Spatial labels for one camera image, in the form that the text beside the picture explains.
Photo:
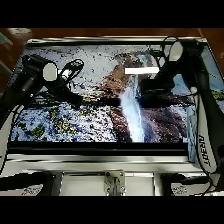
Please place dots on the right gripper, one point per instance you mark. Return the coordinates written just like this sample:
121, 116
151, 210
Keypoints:
160, 81

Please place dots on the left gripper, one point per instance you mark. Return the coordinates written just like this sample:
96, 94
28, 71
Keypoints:
66, 91

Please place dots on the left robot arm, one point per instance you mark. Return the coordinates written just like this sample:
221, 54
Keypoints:
26, 83

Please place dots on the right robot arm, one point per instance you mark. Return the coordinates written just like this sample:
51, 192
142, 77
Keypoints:
208, 110

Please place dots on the silver frame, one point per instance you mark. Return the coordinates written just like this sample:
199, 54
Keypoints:
100, 166

